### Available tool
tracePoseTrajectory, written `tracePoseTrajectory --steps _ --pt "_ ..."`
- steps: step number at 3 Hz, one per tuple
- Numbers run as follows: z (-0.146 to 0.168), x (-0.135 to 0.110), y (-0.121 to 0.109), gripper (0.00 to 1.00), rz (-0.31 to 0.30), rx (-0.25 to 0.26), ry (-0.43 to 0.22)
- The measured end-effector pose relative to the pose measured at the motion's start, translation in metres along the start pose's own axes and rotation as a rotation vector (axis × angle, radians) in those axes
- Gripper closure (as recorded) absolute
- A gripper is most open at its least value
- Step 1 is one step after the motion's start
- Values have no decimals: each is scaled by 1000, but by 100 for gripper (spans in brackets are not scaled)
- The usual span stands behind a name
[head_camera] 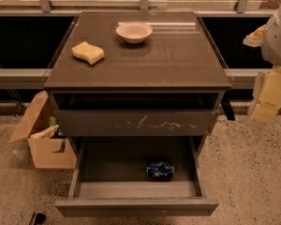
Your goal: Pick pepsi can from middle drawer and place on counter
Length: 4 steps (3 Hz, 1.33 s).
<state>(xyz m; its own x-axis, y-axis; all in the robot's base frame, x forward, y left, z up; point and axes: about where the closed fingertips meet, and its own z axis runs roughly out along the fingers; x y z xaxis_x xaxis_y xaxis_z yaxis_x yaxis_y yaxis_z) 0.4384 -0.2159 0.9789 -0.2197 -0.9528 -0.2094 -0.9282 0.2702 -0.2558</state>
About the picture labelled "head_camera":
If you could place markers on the small black floor object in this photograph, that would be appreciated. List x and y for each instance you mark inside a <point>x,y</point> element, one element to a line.
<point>37,219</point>

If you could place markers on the blue pepsi can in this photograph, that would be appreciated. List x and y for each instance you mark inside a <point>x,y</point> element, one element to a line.
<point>160,171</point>

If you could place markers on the open middle drawer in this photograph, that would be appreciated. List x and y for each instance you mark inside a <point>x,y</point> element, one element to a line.
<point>110,179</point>

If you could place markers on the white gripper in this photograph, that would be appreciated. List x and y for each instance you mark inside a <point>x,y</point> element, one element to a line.
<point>277,41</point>

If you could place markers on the scratched top drawer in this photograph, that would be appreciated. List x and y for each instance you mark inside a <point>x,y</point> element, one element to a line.
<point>142,114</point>

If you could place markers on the brown cardboard box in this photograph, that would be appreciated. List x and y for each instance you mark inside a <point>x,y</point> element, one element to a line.
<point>53,153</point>

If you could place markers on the white ceramic bowl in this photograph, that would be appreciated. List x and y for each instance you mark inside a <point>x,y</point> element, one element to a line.
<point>134,32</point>

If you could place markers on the dark grey drawer cabinet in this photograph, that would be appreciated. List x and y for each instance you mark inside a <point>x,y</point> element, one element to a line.
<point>176,58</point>

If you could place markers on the yellow sponge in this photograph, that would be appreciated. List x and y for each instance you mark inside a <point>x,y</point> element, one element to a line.
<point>88,53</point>

